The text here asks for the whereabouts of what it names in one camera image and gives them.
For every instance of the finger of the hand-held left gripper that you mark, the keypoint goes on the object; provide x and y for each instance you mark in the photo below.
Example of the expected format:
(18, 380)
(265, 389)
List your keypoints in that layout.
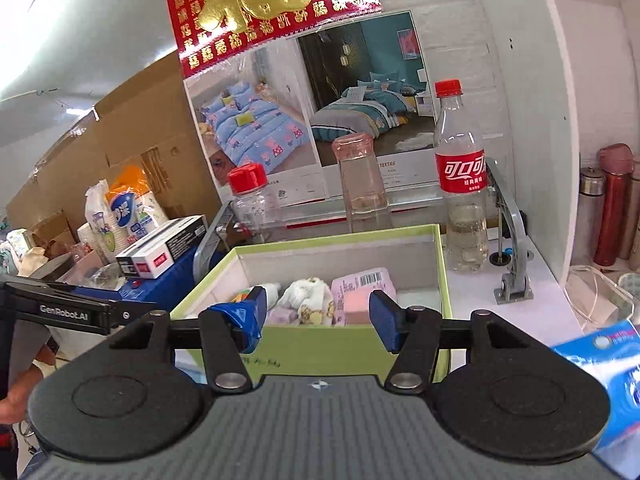
(65, 310)

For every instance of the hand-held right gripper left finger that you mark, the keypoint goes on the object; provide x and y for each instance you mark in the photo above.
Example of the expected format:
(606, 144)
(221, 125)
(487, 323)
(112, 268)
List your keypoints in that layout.
(247, 320)

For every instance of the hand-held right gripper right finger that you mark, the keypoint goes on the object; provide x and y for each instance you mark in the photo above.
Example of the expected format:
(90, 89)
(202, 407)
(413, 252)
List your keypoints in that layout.
(387, 320)

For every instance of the pink sponge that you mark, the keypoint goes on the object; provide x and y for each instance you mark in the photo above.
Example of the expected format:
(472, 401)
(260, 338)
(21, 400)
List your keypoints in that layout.
(357, 307)

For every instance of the small white printed cloth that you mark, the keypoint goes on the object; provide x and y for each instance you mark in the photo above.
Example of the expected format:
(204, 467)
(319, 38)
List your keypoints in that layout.
(270, 292)

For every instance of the pink tissue pack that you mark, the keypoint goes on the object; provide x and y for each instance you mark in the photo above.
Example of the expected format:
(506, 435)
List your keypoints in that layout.
(360, 280)

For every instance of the white plush towel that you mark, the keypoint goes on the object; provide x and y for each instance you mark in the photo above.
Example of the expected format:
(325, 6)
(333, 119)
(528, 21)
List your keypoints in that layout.
(307, 297)

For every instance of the green cardboard box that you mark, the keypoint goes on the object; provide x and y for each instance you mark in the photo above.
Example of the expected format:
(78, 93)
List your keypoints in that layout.
(320, 355)

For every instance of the person's left forearm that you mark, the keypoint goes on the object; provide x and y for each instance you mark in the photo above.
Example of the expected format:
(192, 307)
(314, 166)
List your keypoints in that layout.
(22, 385)

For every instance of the blue box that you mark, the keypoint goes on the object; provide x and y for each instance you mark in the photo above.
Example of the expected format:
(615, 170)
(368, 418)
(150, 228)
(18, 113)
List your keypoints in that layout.
(170, 280)

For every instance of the wrapped white cup stack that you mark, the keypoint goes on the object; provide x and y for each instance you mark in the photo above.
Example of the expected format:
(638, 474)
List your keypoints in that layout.
(97, 220)

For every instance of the black white red-label box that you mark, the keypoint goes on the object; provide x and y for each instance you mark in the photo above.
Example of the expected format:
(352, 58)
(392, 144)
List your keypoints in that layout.
(170, 242)

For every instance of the red cap clear jar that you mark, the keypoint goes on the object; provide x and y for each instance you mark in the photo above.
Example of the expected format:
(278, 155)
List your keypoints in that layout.
(255, 200)

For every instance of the orange blue paper cup package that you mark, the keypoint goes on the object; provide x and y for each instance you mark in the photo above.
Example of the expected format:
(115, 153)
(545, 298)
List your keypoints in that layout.
(132, 210)

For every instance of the clear pink-tinted glass bottle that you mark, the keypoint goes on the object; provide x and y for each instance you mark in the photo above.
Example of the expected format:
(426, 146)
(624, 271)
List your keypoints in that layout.
(362, 185)

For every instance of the red label cola bottle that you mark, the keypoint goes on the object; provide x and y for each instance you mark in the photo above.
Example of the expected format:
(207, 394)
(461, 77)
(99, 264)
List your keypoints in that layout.
(460, 170)

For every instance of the brown cardboard sheet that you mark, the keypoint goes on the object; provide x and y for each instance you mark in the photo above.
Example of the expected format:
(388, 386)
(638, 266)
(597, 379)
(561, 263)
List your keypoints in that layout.
(140, 125)

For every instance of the clear plastic tray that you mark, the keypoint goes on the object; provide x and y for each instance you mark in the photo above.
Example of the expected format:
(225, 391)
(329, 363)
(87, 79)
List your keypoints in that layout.
(600, 295)

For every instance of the steel thermos flask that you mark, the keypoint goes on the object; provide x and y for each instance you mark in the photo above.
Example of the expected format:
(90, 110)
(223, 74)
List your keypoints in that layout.
(589, 210)

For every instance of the blue tissue pack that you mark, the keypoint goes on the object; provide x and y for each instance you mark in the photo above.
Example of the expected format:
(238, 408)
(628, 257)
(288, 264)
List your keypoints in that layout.
(610, 385)

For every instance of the red thermos flask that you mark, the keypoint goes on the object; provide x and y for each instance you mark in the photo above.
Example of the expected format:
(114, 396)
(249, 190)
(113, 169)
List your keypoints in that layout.
(611, 200)

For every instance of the white shelf unit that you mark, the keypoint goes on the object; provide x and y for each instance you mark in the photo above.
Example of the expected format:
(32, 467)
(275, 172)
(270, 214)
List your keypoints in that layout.
(545, 85)

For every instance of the bedding wall poster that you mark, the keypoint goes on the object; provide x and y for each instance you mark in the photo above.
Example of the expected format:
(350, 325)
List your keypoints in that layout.
(280, 125)

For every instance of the red gold wall banner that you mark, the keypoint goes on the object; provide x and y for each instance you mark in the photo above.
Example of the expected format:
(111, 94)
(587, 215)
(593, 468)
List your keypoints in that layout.
(260, 10)

